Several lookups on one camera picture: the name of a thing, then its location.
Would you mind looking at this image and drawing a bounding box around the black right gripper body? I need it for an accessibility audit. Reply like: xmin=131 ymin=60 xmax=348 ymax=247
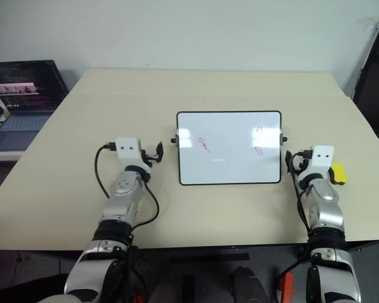
xmin=297 ymin=155 xmax=311 ymax=174

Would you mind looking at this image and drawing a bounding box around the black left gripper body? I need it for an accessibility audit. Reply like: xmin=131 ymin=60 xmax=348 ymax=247
xmin=140 ymin=148 xmax=159 ymax=169

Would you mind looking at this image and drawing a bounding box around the yellow and black eraser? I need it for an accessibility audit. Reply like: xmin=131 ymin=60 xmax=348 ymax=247
xmin=329 ymin=162 xmax=349 ymax=186

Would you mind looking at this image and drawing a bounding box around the small black-framed whiteboard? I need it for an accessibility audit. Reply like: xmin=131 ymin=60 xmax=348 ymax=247
xmin=170 ymin=110 xmax=289 ymax=187

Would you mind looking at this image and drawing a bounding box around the orange-red plastic part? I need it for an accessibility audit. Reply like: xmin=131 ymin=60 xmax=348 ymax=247
xmin=280 ymin=272 xmax=295 ymax=303

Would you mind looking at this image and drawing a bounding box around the dark rounded shape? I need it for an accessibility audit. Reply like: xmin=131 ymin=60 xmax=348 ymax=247
xmin=229 ymin=266 xmax=274 ymax=303

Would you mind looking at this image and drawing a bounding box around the open grey laptop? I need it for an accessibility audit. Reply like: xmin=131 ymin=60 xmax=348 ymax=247
xmin=0 ymin=59 xmax=70 ymax=153

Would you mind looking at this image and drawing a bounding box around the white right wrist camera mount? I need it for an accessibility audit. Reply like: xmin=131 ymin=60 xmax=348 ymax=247
xmin=308 ymin=145 xmax=335 ymax=178

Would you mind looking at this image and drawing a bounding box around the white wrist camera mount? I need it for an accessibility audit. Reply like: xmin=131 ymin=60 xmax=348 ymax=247
xmin=308 ymin=145 xmax=335 ymax=178
xmin=114 ymin=137 xmax=143 ymax=167

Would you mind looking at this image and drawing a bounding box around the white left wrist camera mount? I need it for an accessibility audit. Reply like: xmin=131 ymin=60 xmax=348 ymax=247
xmin=114 ymin=137 xmax=143 ymax=167

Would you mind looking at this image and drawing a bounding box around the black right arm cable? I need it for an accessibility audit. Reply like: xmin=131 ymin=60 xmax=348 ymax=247
xmin=275 ymin=149 xmax=313 ymax=303

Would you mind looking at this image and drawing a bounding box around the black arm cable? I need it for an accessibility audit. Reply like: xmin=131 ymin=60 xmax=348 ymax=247
xmin=275 ymin=149 xmax=313 ymax=303
xmin=94 ymin=142 xmax=160 ymax=235

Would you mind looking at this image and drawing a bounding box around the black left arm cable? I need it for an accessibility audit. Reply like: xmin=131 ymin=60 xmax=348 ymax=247
xmin=94 ymin=142 xmax=160 ymax=235

